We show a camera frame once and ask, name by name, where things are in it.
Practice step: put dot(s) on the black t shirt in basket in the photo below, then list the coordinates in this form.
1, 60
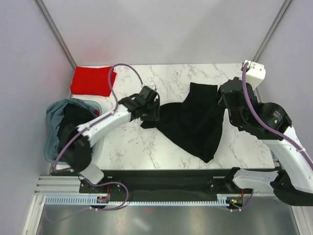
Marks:
74, 115

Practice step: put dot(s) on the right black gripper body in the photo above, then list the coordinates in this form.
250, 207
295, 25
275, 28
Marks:
233, 118

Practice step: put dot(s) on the black t shirt with logo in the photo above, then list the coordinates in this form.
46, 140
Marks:
196, 124

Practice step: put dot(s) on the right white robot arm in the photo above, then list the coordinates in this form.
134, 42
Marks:
293, 182

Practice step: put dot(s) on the left aluminium frame post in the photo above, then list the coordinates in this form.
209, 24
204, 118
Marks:
55, 31

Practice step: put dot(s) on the aluminium frame post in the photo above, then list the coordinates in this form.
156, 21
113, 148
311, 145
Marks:
55, 31
272, 29

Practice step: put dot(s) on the white slotted cable duct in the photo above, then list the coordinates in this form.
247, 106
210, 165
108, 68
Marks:
89, 200

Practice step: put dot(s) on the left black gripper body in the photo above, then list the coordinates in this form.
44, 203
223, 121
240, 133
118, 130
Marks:
152, 112

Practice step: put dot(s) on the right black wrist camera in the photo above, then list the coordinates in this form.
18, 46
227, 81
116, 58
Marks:
255, 73

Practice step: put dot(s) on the right aluminium frame post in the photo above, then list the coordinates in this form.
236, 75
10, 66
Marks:
272, 29

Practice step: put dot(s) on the folded red t shirt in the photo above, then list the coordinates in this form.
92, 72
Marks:
91, 81

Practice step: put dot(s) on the grey blue t shirt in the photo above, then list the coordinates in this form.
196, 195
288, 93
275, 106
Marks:
53, 115

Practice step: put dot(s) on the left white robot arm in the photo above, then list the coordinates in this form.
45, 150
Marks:
78, 141

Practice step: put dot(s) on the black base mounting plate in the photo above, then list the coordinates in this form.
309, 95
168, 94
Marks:
166, 185

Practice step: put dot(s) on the red garment in basket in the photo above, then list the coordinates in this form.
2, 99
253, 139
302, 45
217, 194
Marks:
97, 112

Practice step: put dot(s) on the blue plastic laundry basket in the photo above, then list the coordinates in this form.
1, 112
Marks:
96, 107

